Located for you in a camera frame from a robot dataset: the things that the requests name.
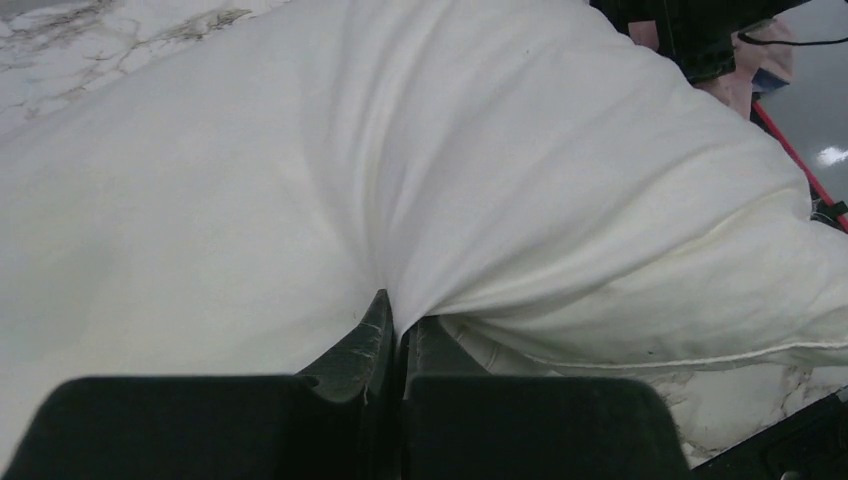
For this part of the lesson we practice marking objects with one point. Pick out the pink framed whiteboard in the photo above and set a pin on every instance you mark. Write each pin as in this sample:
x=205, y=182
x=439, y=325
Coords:
x=809, y=116

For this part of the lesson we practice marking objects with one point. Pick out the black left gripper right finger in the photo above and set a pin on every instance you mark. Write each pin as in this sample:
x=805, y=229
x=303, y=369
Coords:
x=461, y=422

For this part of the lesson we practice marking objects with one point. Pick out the white pillow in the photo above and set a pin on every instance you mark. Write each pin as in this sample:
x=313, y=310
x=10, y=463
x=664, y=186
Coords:
x=562, y=196

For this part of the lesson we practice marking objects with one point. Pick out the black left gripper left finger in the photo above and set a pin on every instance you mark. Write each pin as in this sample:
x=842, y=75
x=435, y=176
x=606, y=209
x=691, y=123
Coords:
x=331, y=420

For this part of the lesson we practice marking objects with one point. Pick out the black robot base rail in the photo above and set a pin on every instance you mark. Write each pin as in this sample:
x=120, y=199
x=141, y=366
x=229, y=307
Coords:
x=810, y=444

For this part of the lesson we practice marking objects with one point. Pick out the Elsa print pink-lined pillowcase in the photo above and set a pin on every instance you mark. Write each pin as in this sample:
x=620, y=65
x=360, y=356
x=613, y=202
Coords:
x=759, y=69

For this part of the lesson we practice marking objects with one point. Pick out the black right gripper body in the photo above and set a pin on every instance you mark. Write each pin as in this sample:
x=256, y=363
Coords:
x=695, y=34

